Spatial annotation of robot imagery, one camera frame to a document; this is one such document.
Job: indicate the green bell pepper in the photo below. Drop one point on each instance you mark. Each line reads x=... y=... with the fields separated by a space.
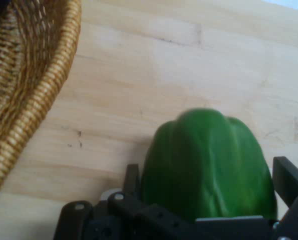
x=209 y=162

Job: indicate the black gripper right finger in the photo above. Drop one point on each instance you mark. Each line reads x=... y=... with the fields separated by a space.
x=292 y=190

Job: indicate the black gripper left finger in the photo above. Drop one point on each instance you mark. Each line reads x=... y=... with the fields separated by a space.
x=128 y=215

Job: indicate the bamboo cutting board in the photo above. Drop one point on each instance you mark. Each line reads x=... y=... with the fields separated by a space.
x=163 y=62

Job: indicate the woven wicker basket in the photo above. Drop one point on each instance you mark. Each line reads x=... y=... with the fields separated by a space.
x=26 y=75

